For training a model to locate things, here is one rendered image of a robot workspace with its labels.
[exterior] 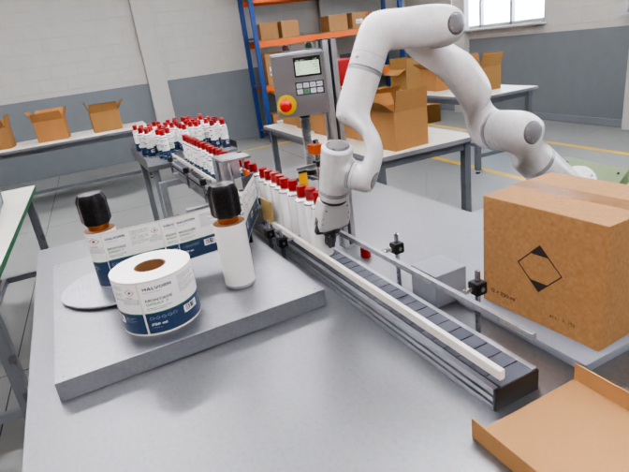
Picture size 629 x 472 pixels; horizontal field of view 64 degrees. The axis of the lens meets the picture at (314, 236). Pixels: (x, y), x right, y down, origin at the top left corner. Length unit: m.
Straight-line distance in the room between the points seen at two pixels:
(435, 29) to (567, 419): 0.92
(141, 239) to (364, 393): 0.83
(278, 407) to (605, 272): 0.68
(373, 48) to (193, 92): 7.92
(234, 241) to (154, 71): 7.69
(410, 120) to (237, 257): 2.13
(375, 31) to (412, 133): 2.02
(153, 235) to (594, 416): 1.19
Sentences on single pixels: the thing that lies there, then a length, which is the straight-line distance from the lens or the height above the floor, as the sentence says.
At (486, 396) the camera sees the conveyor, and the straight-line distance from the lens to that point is 1.02.
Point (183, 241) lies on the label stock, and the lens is 1.58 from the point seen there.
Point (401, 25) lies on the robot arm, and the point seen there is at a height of 1.50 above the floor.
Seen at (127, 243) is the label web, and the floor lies 1.02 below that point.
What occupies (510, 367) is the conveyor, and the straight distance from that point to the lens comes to 1.05.
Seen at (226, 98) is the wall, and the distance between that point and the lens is 9.29.
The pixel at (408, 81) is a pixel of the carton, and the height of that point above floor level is 0.87.
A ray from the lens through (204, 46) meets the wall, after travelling 9.22.
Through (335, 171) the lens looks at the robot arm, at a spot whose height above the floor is 1.18.
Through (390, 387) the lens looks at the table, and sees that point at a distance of 1.07.
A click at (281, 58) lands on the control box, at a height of 1.46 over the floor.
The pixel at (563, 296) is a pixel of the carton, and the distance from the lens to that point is 1.17.
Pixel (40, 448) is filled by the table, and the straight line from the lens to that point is 1.19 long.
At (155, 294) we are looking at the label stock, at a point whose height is 0.99.
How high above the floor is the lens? 1.50
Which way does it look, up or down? 21 degrees down
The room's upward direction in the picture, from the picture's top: 8 degrees counter-clockwise
